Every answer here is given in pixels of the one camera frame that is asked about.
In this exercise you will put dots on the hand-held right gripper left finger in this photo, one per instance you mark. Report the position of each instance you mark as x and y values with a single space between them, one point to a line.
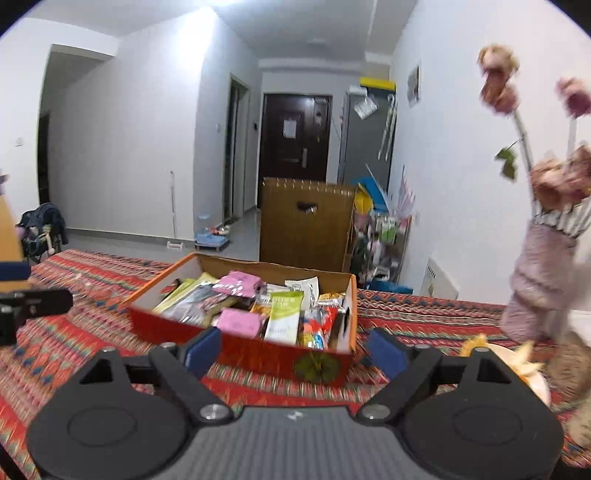
205 350

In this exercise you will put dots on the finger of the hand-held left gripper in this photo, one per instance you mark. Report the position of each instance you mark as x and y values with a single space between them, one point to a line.
11 271
41 302

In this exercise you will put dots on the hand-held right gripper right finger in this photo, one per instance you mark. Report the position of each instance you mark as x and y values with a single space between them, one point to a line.
385 350

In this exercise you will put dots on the red cardboard box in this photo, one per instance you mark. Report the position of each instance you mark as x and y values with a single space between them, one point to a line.
258 357

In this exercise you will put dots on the pile of snack packets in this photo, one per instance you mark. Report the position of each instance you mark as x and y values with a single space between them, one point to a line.
277 309

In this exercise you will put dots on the patterned red tablecloth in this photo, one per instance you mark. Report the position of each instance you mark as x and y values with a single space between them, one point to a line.
69 350

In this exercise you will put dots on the dark jacket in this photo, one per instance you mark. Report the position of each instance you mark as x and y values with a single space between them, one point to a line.
46 221

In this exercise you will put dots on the blue floor tray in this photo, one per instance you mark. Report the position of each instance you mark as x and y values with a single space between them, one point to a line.
211 241

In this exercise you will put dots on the orange peel pieces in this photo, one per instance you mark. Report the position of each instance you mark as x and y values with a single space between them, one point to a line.
524 360

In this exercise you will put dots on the white mop stick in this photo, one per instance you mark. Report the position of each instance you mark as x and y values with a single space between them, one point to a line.
173 207

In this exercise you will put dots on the yellow bag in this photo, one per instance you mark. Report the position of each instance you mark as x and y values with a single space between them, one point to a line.
361 201

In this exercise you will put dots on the blue folder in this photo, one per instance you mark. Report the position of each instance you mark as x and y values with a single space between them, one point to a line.
376 196

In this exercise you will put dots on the beige plate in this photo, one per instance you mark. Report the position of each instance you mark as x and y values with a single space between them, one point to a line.
538 392

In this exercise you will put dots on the pink ceramic vase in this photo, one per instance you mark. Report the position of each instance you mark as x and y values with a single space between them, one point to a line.
540 277

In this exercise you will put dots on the clear storage jar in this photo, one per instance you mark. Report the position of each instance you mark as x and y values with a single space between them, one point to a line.
577 392

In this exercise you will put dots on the grey refrigerator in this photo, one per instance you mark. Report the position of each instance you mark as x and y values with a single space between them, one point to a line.
364 143

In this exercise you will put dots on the white umbrella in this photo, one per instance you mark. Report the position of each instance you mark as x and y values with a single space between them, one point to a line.
388 129

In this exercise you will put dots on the dark entrance door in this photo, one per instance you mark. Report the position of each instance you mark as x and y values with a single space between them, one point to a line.
295 147

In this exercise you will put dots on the paper notice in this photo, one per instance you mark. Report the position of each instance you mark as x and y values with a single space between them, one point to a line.
289 128

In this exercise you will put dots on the dried pink roses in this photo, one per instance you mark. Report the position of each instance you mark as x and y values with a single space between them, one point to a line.
558 180

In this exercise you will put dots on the clear plastic bag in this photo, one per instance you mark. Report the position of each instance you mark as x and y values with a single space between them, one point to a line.
364 107

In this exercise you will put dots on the yellow black box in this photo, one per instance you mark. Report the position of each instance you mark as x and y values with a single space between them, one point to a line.
378 82

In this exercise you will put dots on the white wall panel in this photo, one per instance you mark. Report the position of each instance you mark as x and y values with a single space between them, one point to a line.
438 279

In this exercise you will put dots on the wall picture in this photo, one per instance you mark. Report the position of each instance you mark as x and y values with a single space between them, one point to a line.
414 85

